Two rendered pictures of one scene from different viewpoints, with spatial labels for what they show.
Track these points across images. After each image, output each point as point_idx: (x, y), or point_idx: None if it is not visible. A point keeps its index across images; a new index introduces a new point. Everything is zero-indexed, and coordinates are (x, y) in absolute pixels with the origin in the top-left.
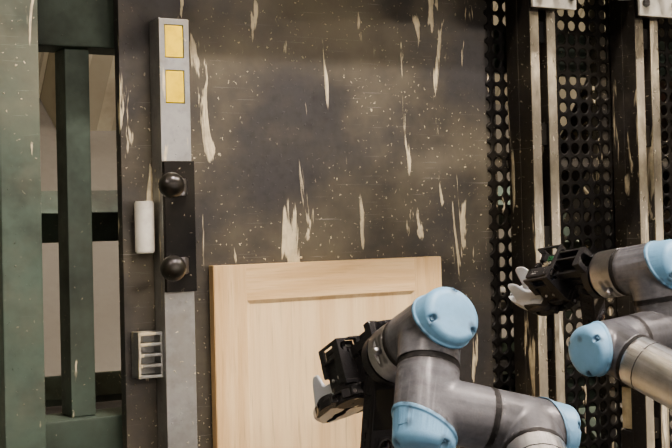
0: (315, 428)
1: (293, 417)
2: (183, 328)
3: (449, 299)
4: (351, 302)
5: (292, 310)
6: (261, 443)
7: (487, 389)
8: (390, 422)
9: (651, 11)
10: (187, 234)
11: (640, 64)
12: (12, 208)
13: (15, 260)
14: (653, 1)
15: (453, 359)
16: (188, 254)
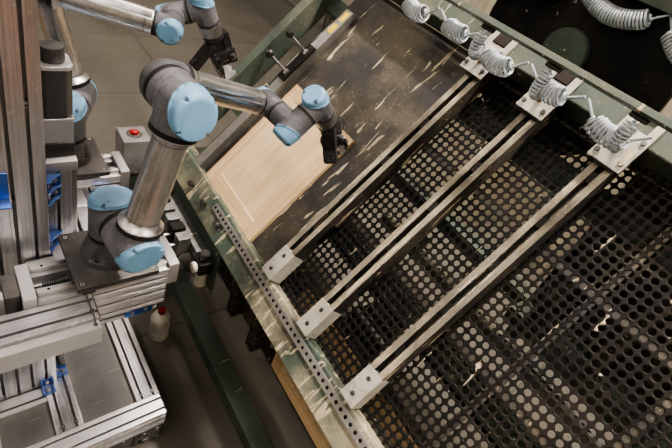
0: (271, 151)
1: (270, 142)
2: (272, 89)
3: None
4: (315, 127)
5: None
6: (258, 140)
7: (176, 10)
8: (199, 55)
9: (524, 105)
10: (295, 65)
11: (503, 133)
12: (273, 31)
13: (262, 42)
14: (530, 102)
15: (185, 3)
16: (290, 70)
